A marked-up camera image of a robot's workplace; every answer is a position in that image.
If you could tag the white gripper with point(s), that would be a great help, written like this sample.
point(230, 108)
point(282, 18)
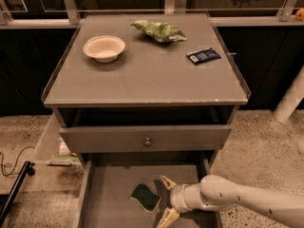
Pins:
point(176, 198)

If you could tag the green and yellow sponge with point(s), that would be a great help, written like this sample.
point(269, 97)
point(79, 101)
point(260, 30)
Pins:
point(147, 200)

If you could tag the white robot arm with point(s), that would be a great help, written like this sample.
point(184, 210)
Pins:
point(215, 193)

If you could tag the closed top drawer with knob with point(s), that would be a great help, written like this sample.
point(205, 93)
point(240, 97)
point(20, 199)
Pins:
point(111, 139)

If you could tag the open middle drawer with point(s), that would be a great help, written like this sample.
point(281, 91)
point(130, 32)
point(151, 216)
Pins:
point(110, 179)

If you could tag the grey drawer cabinet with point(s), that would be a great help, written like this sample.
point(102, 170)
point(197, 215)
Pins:
point(149, 83)

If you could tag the clear plastic bin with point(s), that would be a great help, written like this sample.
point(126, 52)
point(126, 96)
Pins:
point(51, 149)

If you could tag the black stand leg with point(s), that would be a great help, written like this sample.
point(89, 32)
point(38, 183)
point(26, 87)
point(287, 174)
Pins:
point(6, 200)

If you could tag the dark blue snack packet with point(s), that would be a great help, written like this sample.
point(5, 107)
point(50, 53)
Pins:
point(203, 55)

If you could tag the white pole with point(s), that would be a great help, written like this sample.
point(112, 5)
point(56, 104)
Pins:
point(291, 99)

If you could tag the white bowl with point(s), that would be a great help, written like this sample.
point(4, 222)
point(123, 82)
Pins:
point(104, 49)

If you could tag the crumpled green chip bag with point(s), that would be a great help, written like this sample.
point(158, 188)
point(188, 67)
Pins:
point(160, 32)

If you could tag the orange fruit on ledge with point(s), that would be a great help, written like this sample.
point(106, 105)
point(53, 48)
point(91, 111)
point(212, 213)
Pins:
point(299, 15)

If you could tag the metal railing frame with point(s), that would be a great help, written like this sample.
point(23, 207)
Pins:
point(37, 14)

